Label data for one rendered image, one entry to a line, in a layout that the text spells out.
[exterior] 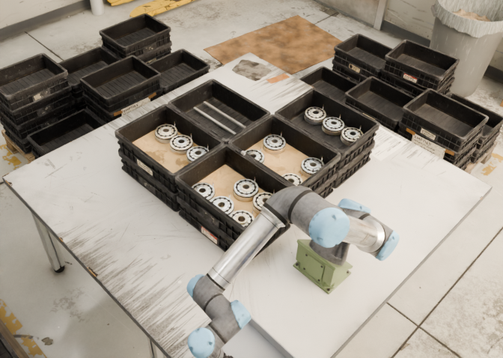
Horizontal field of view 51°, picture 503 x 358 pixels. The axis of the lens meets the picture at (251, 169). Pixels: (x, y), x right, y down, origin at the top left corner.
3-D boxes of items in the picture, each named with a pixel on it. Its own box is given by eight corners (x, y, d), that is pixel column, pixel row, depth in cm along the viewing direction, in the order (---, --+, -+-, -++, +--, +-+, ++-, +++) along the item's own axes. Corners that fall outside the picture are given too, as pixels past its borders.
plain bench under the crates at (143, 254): (449, 275, 295) (492, 186, 247) (245, 508, 210) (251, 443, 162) (246, 138, 374) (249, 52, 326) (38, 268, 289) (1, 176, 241)
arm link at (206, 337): (221, 338, 145) (197, 361, 143) (228, 350, 154) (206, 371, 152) (203, 318, 149) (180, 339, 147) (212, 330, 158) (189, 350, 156)
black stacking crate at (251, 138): (337, 174, 233) (342, 155, 226) (295, 210, 217) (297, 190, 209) (271, 133, 253) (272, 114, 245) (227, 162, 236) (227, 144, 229)
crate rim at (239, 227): (297, 194, 211) (297, 189, 209) (245, 236, 194) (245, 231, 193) (226, 147, 230) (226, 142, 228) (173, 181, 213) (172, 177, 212)
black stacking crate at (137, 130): (225, 162, 236) (225, 144, 229) (174, 197, 220) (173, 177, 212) (167, 123, 255) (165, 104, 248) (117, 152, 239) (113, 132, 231)
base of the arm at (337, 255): (348, 264, 204) (361, 242, 203) (335, 267, 191) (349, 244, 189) (316, 241, 211) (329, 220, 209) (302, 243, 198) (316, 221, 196)
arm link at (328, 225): (376, 215, 199) (302, 185, 156) (408, 237, 189) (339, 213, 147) (358, 242, 200) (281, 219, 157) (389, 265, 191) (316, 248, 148)
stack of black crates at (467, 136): (465, 174, 335) (490, 117, 304) (441, 197, 319) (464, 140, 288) (411, 143, 355) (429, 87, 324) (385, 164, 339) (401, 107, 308)
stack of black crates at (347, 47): (394, 93, 396) (404, 54, 372) (370, 110, 380) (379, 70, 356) (350, 72, 415) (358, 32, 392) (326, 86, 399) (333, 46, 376)
